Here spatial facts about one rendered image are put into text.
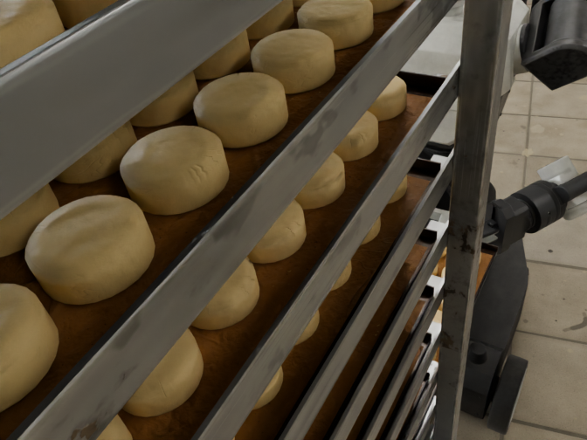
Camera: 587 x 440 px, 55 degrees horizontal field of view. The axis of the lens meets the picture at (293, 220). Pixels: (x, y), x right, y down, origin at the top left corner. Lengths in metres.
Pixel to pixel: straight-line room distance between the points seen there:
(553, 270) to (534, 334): 0.28
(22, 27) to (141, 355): 0.11
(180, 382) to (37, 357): 0.10
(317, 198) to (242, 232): 0.15
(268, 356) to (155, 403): 0.06
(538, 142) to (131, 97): 2.47
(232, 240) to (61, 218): 0.08
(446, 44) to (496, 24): 0.65
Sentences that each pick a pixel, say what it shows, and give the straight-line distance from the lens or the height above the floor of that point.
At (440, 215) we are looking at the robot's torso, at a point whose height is 0.59.
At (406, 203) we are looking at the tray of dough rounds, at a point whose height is 1.13.
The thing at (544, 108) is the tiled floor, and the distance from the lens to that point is 2.83.
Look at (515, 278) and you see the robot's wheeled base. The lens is 1.78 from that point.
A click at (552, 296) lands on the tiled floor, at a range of 1.98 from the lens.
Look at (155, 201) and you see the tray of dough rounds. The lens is 0.27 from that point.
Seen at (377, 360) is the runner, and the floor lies 1.06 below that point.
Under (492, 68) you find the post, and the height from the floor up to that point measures 1.25.
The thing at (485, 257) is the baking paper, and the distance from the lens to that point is 1.11.
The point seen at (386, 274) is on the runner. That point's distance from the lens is 0.44.
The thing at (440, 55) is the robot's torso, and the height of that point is 0.97.
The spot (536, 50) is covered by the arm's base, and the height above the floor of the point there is 0.97.
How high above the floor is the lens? 1.48
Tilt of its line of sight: 42 degrees down
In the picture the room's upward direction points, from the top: 10 degrees counter-clockwise
